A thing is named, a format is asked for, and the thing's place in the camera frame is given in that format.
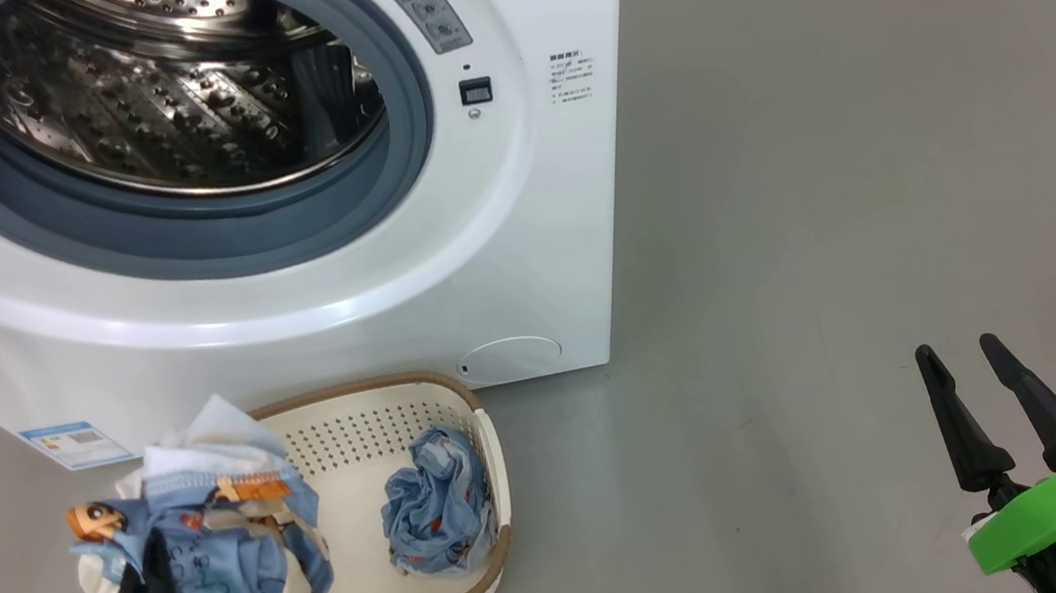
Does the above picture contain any blue energy label sticker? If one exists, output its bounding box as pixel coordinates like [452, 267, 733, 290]
[18, 416, 137, 477]

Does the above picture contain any blue cartoon print garment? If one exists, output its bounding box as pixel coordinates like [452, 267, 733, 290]
[64, 461, 337, 593]

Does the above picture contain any white front-load washing machine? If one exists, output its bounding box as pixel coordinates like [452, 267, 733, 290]
[0, 0, 680, 475]

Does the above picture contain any round white filter cover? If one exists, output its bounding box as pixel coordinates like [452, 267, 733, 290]
[453, 331, 566, 390]

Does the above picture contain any grey warning label sticker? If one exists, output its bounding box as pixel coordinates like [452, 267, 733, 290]
[370, 0, 476, 63]

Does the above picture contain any cream perforated laundry basket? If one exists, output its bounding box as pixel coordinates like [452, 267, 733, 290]
[243, 361, 523, 593]

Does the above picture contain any white cloth garment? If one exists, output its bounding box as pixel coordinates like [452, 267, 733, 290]
[104, 386, 291, 501]

